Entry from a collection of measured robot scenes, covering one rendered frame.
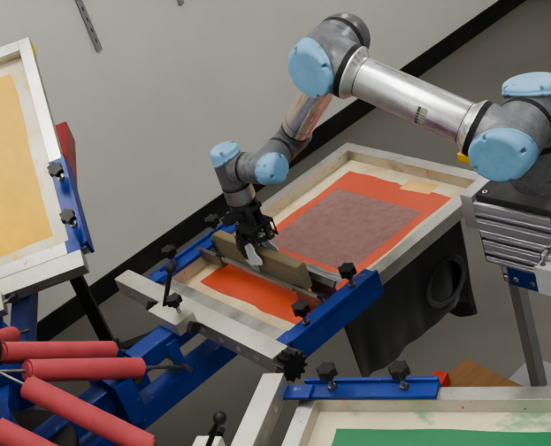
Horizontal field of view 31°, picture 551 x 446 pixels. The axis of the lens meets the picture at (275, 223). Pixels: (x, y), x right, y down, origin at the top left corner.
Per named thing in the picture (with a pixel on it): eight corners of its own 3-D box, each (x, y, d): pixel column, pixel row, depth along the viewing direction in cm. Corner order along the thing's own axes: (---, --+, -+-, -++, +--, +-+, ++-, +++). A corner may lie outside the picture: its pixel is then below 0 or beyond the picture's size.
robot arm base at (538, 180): (599, 162, 206) (593, 121, 201) (560, 200, 199) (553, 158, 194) (537, 152, 217) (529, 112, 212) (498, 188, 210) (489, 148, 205)
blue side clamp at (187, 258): (236, 236, 290) (229, 217, 287) (247, 241, 286) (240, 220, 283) (158, 294, 276) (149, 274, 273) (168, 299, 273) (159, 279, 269)
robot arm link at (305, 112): (354, -16, 212) (278, 125, 250) (329, 6, 206) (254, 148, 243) (396, 16, 211) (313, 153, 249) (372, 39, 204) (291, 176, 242)
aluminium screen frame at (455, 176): (349, 152, 311) (347, 142, 309) (499, 188, 267) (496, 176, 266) (157, 293, 275) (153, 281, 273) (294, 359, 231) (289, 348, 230)
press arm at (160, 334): (184, 326, 250) (177, 311, 247) (198, 334, 245) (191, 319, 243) (131, 367, 242) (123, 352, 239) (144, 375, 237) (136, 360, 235)
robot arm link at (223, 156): (227, 156, 233) (201, 155, 238) (242, 195, 238) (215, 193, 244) (246, 139, 238) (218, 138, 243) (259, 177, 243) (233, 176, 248)
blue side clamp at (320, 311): (370, 287, 249) (363, 265, 245) (385, 292, 245) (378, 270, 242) (286, 357, 235) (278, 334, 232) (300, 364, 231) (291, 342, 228)
